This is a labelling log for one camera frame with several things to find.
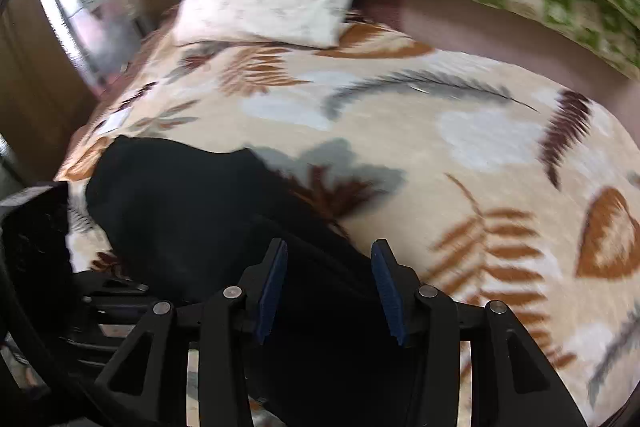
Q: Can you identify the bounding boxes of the leaf print fleece blanket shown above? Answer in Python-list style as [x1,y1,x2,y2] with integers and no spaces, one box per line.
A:
[52,22,640,427]

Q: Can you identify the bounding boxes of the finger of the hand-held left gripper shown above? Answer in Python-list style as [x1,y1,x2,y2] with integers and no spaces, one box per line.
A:
[60,326,132,368]
[75,271,156,308]

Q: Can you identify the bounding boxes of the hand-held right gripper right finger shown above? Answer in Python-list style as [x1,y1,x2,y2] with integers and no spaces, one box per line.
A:
[370,238,588,427]

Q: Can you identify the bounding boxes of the black pants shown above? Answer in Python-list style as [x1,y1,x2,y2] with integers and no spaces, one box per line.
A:
[85,134,426,427]

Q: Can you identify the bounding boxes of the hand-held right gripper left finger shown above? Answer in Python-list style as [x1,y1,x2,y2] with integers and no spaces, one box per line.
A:
[92,237,290,427]

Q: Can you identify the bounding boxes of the wooden stained glass door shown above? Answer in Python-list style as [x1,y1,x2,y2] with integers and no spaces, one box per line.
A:
[0,0,193,188]

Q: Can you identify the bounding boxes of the white blanket label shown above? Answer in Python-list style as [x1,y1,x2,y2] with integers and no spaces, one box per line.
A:
[97,112,131,134]

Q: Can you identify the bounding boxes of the pink upholstered bed frame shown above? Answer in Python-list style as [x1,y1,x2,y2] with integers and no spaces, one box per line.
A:
[357,0,640,142]

